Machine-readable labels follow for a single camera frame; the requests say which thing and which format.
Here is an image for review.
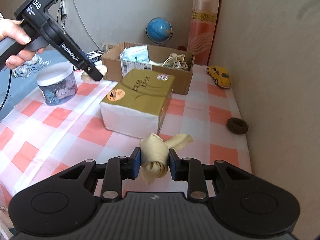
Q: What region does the beige cloth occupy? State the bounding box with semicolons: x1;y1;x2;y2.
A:
139;133;193;185

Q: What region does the dark brown hair scrunchie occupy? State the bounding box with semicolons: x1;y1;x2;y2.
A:
226;117;248;135

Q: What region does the cream hair scrunchie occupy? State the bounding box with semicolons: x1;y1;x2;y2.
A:
81;64;107;82

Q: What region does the person left hand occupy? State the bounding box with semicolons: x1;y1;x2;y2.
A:
0;17;48;70

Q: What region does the white power strip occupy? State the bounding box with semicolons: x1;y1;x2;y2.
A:
60;0;67;17

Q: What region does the clear jar white lid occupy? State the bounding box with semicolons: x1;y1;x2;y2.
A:
36;62;78;106

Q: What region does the black white flat box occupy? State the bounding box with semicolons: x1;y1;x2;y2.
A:
86;49;104;63

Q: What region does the blue floral cushion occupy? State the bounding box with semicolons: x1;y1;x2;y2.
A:
0;50;68;120

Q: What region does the gold tissue paper pack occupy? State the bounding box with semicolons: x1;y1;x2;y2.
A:
100;69;175;139

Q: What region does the brown cardboard box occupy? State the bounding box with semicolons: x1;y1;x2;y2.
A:
101;42;195;95

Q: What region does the pink checkered tablecloth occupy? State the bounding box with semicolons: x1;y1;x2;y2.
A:
1;65;251;205

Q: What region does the yellow toy car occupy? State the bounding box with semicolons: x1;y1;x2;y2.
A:
206;66;232;89

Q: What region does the blue desk globe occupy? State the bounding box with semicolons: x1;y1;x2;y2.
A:
145;17;173;46

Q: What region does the pink orange curtain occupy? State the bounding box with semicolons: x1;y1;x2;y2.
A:
188;0;220;65

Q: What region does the wall power socket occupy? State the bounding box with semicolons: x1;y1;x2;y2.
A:
101;42;117;51

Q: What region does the beige drawstring pouch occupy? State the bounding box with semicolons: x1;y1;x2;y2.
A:
162;53;189;70

